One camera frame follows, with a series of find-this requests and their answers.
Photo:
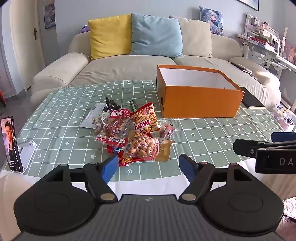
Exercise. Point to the red yellow snack stick bag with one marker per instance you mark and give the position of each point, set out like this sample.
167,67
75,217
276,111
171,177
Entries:
144,117

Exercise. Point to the smartphone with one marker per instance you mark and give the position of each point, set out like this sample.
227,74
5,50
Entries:
10,143

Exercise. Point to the stack of books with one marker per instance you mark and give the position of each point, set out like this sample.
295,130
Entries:
256,41

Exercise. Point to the yellow pillow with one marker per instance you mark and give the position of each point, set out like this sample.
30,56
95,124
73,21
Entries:
108,37

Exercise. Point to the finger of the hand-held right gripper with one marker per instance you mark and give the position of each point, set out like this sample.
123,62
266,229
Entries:
245,148
283,136

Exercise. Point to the white plastic bag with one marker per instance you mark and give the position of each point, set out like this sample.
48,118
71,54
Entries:
283,115

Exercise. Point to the printed figure pillow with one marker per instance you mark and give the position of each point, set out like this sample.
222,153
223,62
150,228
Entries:
211,19

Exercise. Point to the beige pillow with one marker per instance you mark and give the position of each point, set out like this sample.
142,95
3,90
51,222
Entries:
196,37

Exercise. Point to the black notebook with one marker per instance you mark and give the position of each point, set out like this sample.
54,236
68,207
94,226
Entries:
251,98

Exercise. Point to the silver foil snack packet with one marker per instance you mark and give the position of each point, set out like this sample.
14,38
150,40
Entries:
91,118

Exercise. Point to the light blue pillow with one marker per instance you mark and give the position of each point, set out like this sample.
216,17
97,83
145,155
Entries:
155,34

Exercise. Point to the white phone stand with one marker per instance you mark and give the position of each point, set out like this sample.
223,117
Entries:
29,150

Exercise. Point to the orange cardboard box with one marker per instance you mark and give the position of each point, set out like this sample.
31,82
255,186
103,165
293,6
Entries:
198,102

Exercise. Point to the tan paper snack packet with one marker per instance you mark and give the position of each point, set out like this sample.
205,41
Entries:
164,150

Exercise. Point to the clear packet of brown nuggets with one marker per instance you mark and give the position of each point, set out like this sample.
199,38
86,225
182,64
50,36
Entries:
141,144

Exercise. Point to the red snack packet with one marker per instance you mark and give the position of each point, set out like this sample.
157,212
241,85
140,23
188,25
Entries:
122,162

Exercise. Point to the black framed picture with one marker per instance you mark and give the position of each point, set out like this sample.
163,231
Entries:
248,4

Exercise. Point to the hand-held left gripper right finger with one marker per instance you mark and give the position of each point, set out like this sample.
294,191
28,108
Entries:
186,165

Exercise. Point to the white shelf with books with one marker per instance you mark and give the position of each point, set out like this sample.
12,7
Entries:
261,55

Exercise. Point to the green stick snack packet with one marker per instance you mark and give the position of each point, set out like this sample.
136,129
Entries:
134,105

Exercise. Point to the beige sofa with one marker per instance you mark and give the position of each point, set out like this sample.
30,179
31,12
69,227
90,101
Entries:
129,69

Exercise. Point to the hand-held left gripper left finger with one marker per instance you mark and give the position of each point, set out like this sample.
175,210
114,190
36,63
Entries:
110,168

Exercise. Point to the wall poster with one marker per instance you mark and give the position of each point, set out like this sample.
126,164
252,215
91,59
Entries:
49,14

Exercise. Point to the dark book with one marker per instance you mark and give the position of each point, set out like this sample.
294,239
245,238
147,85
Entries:
242,68

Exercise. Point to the small pink candy packet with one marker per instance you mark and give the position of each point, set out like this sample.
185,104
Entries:
168,131

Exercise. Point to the green checked tablecloth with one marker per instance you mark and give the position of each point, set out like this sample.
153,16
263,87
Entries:
69,115

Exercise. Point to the clear packet with green edge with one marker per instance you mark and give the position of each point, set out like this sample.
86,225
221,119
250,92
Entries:
99,122

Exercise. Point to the white door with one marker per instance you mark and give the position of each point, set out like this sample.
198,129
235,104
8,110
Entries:
23,46

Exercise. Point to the red chair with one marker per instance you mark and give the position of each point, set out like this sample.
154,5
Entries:
2,97

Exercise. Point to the purple plush toy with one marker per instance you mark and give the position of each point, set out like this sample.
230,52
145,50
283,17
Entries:
85,29

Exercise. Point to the fluffy pink rug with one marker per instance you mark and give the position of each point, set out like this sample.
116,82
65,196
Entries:
290,208

